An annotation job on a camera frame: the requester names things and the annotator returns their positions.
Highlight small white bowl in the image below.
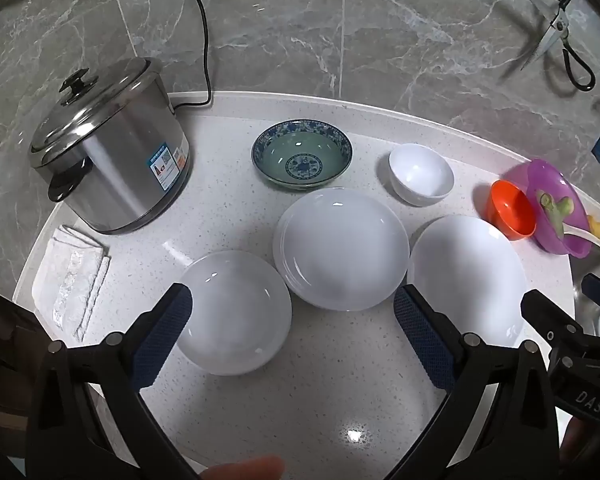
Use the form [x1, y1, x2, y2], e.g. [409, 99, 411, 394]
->
[388, 143, 455, 207]

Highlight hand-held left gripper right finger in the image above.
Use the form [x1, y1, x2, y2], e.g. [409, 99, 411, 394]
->
[392, 284, 563, 480]

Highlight steel rice cooker lid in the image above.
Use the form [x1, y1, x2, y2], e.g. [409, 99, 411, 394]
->
[28, 56, 163, 168]

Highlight orange plastic bowl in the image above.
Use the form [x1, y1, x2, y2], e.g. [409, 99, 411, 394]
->
[489, 180, 537, 240]

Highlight stainless steel sink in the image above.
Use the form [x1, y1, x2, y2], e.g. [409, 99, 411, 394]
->
[570, 250, 600, 341]

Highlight folded white cloth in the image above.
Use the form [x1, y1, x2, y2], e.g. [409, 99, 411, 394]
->
[31, 225, 111, 343]

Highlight person's right hand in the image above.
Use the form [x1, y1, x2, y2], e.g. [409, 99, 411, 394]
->
[560, 412, 600, 480]

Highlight white plate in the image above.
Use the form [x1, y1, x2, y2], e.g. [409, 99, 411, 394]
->
[272, 187, 411, 312]
[178, 250, 293, 377]
[406, 215, 528, 348]

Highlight person's left hand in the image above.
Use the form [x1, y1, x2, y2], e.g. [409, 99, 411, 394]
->
[200, 456, 286, 480]

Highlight purple plastic bowl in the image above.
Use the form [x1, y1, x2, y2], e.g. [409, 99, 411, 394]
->
[526, 159, 593, 258]

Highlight black power cable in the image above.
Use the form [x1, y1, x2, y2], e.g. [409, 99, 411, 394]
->
[172, 0, 213, 111]

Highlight blue floral green bowl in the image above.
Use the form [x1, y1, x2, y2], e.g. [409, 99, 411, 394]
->
[251, 120, 353, 192]

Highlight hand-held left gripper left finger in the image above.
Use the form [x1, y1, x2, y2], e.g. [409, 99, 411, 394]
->
[27, 282, 201, 480]

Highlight white spoon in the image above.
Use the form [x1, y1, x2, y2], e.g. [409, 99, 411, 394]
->
[562, 222, 600, 252]

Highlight black handled kitchen scissors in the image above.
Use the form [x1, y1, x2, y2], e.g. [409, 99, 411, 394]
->
[520, 0, 597, 92]

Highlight stainless steel rice cooker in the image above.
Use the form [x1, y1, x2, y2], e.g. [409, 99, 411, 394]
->
[30, 67, 191, 235]

